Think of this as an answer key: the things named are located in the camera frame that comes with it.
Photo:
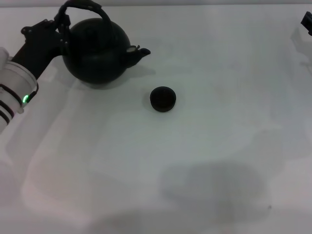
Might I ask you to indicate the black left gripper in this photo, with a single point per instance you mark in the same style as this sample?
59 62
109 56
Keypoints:
39 46

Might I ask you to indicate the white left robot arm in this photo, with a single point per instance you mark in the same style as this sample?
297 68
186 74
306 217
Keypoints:
14 80

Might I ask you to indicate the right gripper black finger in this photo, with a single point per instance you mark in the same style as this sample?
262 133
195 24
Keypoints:
307 23

